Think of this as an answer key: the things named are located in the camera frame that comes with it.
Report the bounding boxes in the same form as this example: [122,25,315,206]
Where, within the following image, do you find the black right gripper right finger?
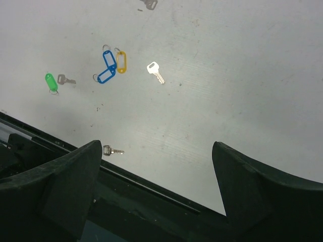
[212,142,322,241]

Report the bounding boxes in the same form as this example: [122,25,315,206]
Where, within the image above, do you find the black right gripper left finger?
[1,140,102,241]

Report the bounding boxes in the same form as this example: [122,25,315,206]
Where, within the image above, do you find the silver key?
[141,0,158,11]
[102,145,124,156]
[57,74,76,85]
[146,62,165,85]

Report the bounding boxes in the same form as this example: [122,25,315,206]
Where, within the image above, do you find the blue key tag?
[93,69,116,84]
[102,44,117,71]

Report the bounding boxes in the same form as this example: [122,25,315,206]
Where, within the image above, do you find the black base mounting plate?
[1,113,233,241]

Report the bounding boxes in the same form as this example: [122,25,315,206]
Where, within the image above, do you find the green key tag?
[45,73,59,95]

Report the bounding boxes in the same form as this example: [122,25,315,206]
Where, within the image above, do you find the silver key under finger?
[57,74,76,85]

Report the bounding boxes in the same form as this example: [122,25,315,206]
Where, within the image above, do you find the yellow key tag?
[115,48,127,74]

